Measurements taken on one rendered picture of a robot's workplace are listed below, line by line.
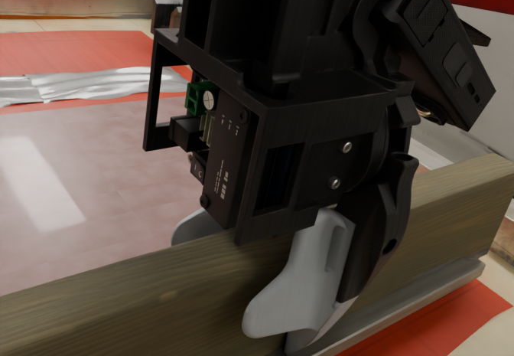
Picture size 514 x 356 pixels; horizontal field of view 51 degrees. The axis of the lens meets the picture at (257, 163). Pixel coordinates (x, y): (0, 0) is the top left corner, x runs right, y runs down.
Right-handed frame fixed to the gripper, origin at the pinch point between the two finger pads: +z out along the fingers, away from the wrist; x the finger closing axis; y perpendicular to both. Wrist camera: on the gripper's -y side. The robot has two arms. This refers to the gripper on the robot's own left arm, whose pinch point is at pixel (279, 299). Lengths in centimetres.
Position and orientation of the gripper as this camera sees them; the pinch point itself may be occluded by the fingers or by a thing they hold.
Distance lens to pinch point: 30.0
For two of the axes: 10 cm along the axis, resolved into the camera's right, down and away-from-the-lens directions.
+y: -7.8, 1.7, -6.0
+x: 6.0, 4.9, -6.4
